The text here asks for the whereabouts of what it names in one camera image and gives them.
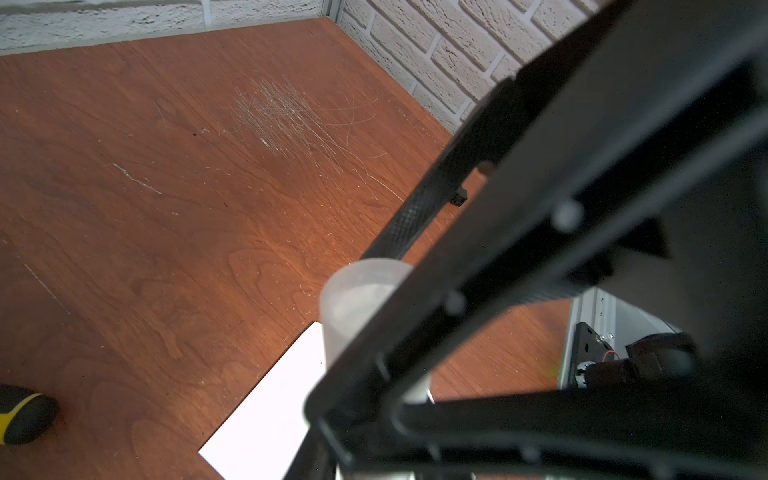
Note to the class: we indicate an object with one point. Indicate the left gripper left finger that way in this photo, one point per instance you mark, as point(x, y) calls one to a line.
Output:
point(505, 114)

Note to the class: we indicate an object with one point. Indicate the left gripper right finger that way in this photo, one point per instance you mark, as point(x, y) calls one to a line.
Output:
point(662, 115)

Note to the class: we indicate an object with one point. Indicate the white glue stick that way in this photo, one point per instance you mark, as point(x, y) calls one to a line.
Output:
point(350, 299)

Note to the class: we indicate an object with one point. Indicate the cream envelope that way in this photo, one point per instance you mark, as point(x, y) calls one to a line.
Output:
point(262, 435)

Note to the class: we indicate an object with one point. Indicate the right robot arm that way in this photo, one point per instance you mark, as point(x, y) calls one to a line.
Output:
point(650, 358)

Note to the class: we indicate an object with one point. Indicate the black yellow stubby screwdriver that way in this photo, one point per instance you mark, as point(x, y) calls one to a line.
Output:
point(25, 414)

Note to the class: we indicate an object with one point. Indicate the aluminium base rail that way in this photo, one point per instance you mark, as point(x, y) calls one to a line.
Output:
point(600, 326)

